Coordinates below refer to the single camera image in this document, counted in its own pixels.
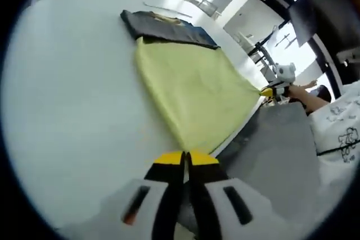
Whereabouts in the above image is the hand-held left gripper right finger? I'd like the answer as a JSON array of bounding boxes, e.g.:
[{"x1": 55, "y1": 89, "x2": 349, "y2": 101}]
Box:
[{"x1": 187, "y1": 150, "x2": 278, "y2": 240}]

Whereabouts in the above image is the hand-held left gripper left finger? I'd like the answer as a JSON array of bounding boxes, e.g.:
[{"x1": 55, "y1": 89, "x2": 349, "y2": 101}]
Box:
[{"x1": 108, "y1": 151, "x2": 186, "y2": 240}]

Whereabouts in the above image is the yellow black blue garment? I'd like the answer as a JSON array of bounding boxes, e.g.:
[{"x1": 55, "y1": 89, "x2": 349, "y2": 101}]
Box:
[{"x1": 120, "y1": 10, "x2": 261, "y2": 156}]

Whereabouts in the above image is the white template strip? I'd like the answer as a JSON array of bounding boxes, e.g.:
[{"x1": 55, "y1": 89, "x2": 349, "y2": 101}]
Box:
[{"x1": 143, "y1": 2, "x2": 194, "y2": 19}]

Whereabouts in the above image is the black tripod stand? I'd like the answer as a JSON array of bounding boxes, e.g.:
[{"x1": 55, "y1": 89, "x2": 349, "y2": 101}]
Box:
[{"x1": 247, "y1": 23, "x2": 296, "y2": 64}]

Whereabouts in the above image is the black hanging screen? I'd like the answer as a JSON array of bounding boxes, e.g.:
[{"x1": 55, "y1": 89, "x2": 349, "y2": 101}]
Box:
[{"x1": 288, "y1": 0, "x2": 360, "y2": 49}]

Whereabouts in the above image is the person's white printed shirt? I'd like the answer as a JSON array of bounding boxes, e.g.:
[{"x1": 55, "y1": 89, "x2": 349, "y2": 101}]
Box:
[{"x1": 309, "y1": 81, "x2": 360, "y2": 184}]

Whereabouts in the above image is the white mesh chair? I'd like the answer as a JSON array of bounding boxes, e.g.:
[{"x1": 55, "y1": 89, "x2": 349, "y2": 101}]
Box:
[{"x1": 198, "y1": 0, "x2": 217, "y2": 16}]

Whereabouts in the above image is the black cable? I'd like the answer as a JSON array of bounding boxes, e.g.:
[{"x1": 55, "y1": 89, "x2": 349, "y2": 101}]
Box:
[{"x1": 316, "y1": 143, "x2": 360, "y2": 156}]

